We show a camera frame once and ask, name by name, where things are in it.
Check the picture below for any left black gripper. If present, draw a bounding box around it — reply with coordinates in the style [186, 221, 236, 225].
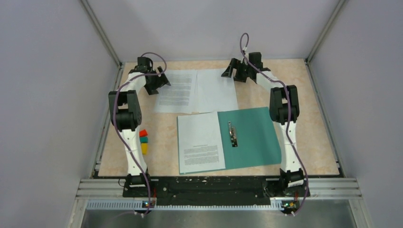
[144, 66, 170, 95]

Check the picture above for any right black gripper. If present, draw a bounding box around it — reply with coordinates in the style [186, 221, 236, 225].
[221, 59, 251, 84]

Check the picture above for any printed paper sheet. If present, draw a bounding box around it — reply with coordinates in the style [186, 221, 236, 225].
[154, 70, 197, 114]
[177, 112, 226, 175]

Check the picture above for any green file folder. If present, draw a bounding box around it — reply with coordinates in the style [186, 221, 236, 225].
[177, 106, 282, 175]

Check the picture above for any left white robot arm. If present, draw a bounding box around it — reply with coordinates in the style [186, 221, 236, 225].
[108, 54, 171, 196]

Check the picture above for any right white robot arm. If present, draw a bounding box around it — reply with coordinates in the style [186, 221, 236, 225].
[221, 50, 309, 196]

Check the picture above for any metal folder clip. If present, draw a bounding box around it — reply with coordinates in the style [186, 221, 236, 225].
[228, 121, 238, 147]

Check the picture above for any blank paper sheet middle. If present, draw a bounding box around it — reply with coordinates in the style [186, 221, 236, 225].
[194, 68, 239, 113]

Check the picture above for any red block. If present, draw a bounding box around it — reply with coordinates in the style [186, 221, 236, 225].
[139, 129, 148, 137]

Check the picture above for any green block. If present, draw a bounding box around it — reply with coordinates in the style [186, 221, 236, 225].
[140, 136, 148, 143]

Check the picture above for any yellow block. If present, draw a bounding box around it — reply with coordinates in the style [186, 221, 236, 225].
[141, 143, 148, 155]

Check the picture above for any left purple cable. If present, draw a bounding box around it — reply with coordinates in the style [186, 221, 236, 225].
[113, 52, 167, 216]

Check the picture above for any purple cable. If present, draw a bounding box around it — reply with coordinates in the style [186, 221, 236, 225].
[113, 52, 167, 216]
[240, 32, 310, 216]

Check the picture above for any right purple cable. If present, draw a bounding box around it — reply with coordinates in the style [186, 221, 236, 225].
[240, 32, 310, 216]

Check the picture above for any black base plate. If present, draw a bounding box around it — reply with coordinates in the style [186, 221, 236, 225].
[123, 176, 309, 206]

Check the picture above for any grey slotted cable duct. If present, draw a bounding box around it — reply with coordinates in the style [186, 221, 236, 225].
[86, 199, 284, 211]

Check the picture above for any aluminium frame rail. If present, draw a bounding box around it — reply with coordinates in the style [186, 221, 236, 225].
[76, 178, 362, 200]

